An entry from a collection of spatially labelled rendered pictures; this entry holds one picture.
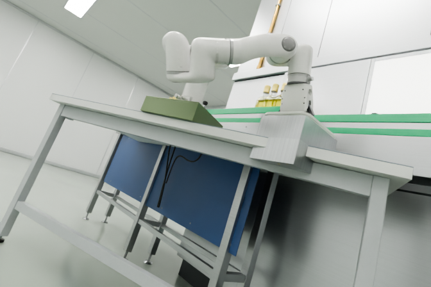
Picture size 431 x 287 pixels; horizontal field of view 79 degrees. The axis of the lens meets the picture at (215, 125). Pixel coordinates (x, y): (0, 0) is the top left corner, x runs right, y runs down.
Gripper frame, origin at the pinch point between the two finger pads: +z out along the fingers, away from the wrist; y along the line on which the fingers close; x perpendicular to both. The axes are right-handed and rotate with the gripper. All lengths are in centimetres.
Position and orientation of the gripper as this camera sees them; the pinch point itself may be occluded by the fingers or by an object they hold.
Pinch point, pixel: (293, 129)
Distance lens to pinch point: 91.8
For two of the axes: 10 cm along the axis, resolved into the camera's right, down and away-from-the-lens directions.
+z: -1.2, 9.9, -0.7
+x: -7.4, -1.4, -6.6
